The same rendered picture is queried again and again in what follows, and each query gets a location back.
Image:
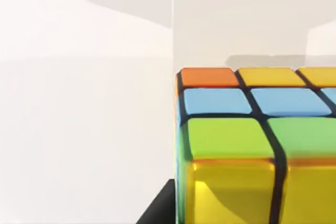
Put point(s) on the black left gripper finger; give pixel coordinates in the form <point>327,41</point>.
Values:
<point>164,205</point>

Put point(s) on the multicoloured puzzle cube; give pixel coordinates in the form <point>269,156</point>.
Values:
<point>252,145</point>

